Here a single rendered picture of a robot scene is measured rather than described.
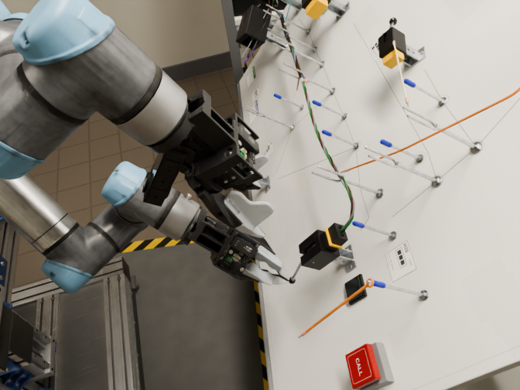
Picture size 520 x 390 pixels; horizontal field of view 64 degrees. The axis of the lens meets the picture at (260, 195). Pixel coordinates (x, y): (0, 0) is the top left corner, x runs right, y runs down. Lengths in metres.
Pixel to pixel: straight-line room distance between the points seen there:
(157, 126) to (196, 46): 2.78
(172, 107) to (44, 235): 0.39
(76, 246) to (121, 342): 1.05
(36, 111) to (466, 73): 0.58
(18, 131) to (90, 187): 2.24
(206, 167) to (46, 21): 0.21
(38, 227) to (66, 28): 0.43
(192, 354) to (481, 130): 1.54
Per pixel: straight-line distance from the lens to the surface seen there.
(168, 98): 0.43
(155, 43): 3.15
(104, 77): 0.41
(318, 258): 0.70
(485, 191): 0.62
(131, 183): 0.69
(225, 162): 0.47
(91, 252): 0.76
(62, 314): 1.97
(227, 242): 0.69
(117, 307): 1.85
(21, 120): 0.44
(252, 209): 0.53
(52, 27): 0.39
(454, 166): 0.66
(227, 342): 1.90
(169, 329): 1.98
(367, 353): 0.66
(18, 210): 0.76
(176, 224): 0.69
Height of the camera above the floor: 1.75
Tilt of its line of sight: 49 degrees down
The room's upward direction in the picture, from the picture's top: 9 degrees counter-clockwise
